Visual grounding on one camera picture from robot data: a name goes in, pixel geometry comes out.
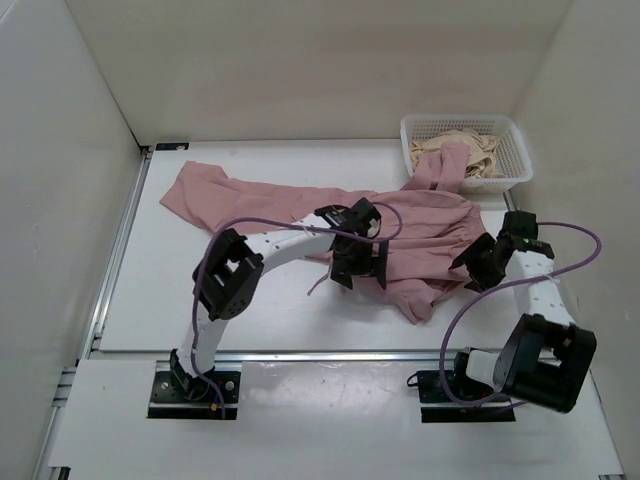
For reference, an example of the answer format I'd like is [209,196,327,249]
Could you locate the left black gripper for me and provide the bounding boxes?
[329,234,387,288]

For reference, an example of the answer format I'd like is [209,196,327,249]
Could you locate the pink trousers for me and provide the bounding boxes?
[160,161,485,324]

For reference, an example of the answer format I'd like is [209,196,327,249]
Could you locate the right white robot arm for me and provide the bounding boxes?
[439,210,597,413]

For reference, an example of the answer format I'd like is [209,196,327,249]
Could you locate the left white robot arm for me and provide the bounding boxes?
[170,198,390,404]

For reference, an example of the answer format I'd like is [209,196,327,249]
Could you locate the beige trousers in basket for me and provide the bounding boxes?
[409,128,504,179]

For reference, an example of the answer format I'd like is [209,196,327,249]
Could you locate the white plastic basket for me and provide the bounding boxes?
[400,114,533,194]

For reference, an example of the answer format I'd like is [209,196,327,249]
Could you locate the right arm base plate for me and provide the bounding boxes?
[406,370,516,424]

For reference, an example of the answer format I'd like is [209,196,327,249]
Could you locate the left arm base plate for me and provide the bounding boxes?
[147,364,241,421]

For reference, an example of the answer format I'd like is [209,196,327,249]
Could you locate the aluminium rail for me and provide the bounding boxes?
[89,350,439,363]

